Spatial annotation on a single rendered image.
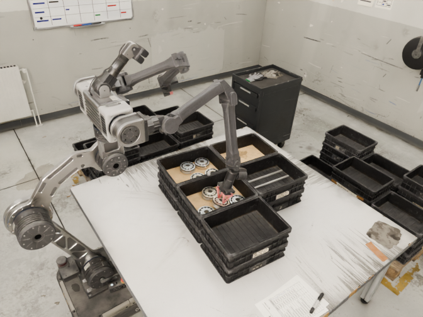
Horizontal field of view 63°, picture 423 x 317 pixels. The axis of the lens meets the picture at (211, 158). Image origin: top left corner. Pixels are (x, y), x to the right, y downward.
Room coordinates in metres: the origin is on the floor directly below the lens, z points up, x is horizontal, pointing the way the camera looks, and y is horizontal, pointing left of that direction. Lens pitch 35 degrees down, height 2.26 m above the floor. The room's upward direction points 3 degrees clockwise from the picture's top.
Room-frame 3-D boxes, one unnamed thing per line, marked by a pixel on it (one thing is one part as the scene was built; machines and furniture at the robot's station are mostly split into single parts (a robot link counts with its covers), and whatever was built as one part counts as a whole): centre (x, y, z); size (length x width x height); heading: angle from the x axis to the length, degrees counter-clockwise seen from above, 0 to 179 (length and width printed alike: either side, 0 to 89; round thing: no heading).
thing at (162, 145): (2.72, 0.55, 0.31); 0.40 x 0.30 x 0.34; 128
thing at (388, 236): (1.51, -1.10, 0.71); 0.22 x 0.19 x 0.01; 128
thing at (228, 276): (1.31, -0.21, 0.76); 0.40 x 0.30 x 0.12; 122
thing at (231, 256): (1.31, -0.21, 0.92); 0.40 x 0.30 x 0.02; 122
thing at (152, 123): (1.39, 0.30, 1.45); 0.09 x 0.08 x 0.12; 38
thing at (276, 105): (3.51, -0.54, 0.45); 0.60 x 0.45 x 0.90; 128
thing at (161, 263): (1.63, -0.17, 0.35); 1.60 x 1.60 x 0.70; 38
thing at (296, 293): (0.99, -0.44, 0.70); 0.33 x 0.23 x 0.01; 128
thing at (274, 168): (1.78, -0.38, 0.87); 0.40 x 0.30 x 0.11; 122
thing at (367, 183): (2.29, -1.25, 0.37); 0.40 x 0.30 x 0.45; 38
